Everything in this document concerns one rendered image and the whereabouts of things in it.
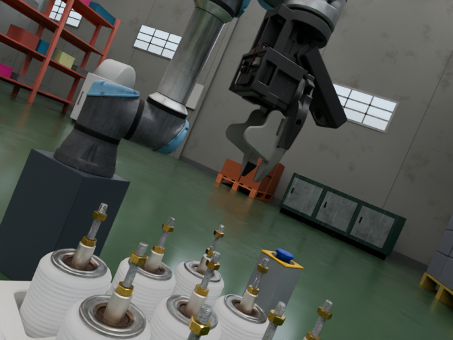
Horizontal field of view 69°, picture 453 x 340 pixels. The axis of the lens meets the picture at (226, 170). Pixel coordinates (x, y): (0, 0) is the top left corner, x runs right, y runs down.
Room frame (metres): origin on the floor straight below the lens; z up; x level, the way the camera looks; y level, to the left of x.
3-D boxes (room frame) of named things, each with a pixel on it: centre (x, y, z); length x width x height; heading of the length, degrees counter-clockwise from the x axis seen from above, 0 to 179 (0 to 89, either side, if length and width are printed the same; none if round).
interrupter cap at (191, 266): (0.61, -0.03, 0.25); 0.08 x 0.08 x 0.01
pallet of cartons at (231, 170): (6.76, -0.53, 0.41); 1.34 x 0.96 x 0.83; 161
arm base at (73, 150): (0.85, 0.34, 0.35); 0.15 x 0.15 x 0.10
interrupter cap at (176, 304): (0.44, -0.03, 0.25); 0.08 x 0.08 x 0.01
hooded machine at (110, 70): (5.90, 2.49, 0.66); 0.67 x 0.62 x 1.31; 162
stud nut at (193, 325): (0.28, -0.03, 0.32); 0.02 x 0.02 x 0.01; 38
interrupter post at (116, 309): (0.36, 0.05, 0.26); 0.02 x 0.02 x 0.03
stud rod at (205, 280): (0.44, -0.03, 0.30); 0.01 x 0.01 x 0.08
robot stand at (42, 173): (0.85, 0.34, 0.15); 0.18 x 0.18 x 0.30; 71
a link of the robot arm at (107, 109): (0.85, 0.34, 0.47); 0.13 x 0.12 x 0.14; 117
